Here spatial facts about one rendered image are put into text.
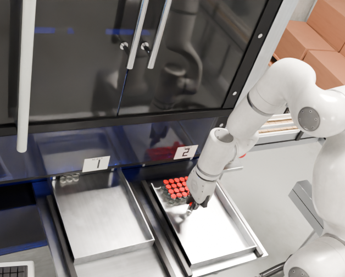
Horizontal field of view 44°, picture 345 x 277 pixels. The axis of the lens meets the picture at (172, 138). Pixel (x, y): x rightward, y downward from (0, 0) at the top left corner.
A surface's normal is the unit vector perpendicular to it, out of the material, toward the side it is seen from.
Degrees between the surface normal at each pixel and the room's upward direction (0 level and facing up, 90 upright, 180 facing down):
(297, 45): 90
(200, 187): 88
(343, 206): 71
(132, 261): 0
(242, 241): 0
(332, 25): 90
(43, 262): 90
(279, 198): 0
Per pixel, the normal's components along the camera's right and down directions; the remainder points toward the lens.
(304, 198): -0.87, 0.10
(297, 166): 0.26, -0.73
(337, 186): -0.22, 0.28
